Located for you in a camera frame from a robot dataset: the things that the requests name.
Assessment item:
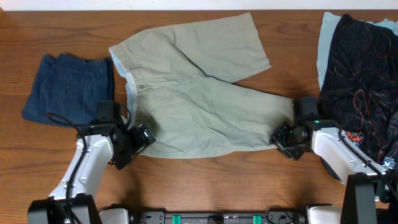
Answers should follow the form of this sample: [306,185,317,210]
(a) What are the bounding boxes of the khaki beige shorts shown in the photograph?
[109,13,294,159]

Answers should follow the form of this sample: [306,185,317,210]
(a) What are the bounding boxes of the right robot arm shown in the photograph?
[266,120,397,224]

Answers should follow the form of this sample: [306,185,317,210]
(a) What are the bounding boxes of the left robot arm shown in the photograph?
[27,123,155,223]

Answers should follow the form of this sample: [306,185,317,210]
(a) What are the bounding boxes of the folded navy blue shorts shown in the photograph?
[22,54,114,125]

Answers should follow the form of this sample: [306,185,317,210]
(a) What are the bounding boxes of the black patterned shorts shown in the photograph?
[320,14,397,170]

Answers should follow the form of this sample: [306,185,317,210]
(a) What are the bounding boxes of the light blue garment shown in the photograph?
[316,11,398,91]

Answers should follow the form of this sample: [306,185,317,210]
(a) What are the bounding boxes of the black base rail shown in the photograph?
[137,209,306,224]

